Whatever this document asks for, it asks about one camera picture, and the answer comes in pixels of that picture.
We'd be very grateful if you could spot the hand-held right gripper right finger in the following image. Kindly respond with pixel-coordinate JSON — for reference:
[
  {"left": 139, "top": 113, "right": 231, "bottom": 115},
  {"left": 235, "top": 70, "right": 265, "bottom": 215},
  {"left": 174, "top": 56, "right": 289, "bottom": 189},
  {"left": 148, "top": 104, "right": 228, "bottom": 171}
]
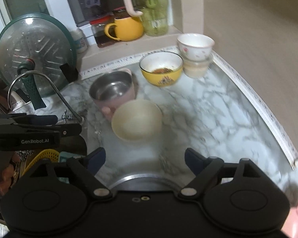
[{"left": 177, "top": 148, "right": 261, "bottom": 201}]

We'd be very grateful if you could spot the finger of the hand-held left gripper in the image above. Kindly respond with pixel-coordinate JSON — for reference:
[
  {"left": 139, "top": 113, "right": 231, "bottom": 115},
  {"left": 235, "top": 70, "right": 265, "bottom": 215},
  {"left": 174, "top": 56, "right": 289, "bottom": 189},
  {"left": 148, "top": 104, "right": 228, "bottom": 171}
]
[
  {"left": 27, "top": 123, "right": 82, "bottom": 137},
  {"left": 0, "top": 113, "right": 58, "bottom": 129}
]

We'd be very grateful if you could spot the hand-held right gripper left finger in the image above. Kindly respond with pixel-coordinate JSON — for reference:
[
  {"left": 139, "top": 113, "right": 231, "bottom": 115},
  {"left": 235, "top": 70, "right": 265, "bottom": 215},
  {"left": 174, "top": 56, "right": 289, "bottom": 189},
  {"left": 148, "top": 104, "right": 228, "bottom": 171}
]
[{"left": 36, "top": 147, "right": 114, "bottom": 201}]

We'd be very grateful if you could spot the stainless steel bowl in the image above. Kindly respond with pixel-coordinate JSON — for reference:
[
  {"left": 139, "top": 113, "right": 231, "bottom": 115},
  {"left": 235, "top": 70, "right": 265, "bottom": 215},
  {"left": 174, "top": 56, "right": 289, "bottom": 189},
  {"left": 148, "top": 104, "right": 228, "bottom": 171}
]
[{"left": 107, "top": 174, "right": 175, "bottom": 191}]

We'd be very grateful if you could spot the cream bowl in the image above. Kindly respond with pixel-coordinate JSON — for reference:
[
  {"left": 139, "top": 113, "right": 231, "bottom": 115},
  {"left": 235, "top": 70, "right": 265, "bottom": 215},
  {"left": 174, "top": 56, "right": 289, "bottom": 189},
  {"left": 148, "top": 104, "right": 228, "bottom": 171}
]
[{"left": 111, "top": 99, "right": 163, "bottom": 142}]

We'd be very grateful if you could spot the person's left hand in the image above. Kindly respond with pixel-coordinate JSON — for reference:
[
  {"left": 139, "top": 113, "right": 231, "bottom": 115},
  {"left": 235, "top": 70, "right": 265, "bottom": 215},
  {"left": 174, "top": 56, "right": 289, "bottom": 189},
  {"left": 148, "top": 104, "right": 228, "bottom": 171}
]
[{"left": 0, "top": 152, "right": 23, "bottom": 195}]

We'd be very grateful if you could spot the steel faucet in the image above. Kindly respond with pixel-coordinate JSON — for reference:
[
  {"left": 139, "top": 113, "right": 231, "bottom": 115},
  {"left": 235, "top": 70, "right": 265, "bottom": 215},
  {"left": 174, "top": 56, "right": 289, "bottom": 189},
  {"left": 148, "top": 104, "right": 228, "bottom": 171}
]
[{"left": 8, "top": 71, "right": 86, "bottom": 124}]

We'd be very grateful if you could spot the steel wool scourer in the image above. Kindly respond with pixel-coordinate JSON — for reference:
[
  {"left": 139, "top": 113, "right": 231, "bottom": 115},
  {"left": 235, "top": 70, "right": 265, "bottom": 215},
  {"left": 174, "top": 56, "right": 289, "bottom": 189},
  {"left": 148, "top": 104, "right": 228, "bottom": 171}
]
[{"left": 15, "top": 149, "right": 39, "bottom": 158}]

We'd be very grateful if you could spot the pale teal plastic container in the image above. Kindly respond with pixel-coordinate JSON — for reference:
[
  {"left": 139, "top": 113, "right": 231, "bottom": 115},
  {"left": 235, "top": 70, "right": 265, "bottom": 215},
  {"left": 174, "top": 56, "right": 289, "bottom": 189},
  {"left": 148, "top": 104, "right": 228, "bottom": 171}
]
[{"left": 57, "top": 151, "right": 77, "bottom": 184}]

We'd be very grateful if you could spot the yellow sink strainer basket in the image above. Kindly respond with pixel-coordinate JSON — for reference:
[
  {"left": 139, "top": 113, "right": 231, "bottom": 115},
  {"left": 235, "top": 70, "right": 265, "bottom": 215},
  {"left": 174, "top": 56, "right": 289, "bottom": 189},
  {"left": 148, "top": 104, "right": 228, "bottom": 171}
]
[{"left": 21, "top": 149, "right": 61, "bottom": 176}]

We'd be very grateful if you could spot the pink steel-lined cup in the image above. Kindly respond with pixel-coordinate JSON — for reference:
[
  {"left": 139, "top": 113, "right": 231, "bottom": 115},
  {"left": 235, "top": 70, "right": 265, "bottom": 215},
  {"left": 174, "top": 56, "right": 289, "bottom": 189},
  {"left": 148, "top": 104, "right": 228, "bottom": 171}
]
[{"left": 89, "top": 69, "right": 137, "bottom": 116}]

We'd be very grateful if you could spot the black lid clip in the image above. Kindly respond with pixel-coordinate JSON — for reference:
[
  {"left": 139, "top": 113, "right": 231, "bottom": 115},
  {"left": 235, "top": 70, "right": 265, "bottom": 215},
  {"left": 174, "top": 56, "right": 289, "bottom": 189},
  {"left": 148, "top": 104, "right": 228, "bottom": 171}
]
[{"left": 60, "top": 63, "right": 79, "bottom": 82}]

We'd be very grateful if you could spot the glass pot lid green rim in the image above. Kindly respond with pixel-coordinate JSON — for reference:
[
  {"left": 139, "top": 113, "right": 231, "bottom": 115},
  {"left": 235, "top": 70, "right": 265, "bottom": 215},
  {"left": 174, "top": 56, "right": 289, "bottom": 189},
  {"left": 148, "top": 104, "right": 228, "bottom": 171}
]
[{"left": 0, "top": 13, "right": 78, "bottom": 98}]

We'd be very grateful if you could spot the small white bottle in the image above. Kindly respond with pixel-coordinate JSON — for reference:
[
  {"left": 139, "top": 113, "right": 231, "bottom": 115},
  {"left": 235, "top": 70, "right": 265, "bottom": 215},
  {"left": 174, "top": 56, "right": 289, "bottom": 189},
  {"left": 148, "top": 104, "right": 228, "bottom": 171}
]
[{"left": 71, "top": 28, "right": 88, "bottom": 54}]

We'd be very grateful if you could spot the yellow printed bowl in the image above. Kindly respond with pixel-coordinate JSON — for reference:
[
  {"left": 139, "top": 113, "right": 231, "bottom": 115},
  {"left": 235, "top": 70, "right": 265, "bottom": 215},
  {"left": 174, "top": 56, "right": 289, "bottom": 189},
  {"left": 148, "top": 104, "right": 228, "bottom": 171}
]
[{"left": 139, "top": 52, "right": 184, "bottom": 87}]

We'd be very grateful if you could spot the translucent plastic container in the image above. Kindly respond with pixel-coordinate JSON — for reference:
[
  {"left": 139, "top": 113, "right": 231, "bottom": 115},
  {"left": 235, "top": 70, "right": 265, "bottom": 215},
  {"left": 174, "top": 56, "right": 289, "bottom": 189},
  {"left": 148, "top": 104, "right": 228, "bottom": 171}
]
[{"left": 182, "top": 55, "right": 214, "bottom": 78}]

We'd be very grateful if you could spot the dark jar with red lid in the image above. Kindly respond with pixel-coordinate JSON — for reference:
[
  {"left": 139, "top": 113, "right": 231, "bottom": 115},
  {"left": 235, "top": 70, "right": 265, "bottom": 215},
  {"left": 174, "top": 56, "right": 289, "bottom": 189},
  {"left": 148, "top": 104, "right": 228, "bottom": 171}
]
[{"left": 91, "top": 10, "right": 117, "bottom": 48}]

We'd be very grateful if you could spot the white floral bowl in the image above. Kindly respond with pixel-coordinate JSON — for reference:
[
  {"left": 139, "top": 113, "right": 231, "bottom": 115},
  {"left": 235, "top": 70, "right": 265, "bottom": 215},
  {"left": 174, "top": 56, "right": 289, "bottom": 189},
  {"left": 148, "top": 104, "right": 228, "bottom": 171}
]
[{"left": 177, "top": 33, "right": 215, "bottom": 61}]

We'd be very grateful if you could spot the yellow mug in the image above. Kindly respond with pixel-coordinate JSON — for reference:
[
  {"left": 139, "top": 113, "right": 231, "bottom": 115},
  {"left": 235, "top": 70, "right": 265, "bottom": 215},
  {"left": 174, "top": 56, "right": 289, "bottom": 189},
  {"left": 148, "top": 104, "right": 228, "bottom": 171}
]
[{"left": 104, "top": 16, "right": 144, "bottom": 42}]

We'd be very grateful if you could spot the window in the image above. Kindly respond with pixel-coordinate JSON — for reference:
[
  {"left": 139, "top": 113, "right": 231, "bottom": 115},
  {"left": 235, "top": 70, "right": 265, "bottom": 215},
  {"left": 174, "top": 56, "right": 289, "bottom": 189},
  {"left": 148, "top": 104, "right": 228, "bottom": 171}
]
[{"left": 0, "top": 0, "right": 132, "bottom": 28}]

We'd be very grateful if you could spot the dark green dotted utensil handle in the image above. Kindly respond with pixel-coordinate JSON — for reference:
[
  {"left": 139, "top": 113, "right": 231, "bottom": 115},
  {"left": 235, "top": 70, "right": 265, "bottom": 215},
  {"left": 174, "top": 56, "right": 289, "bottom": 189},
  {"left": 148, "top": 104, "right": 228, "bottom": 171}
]
[{"left": 17, "top": 59, "right": 47, "bottom": 110}]

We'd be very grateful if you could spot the green bottle with cream handle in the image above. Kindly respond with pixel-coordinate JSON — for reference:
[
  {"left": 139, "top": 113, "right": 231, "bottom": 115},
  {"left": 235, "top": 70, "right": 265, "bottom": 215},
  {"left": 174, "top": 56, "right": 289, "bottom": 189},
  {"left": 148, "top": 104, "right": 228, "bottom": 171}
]
[{"left": 123, "top": 0, "right": 170, "bottom": 37}]

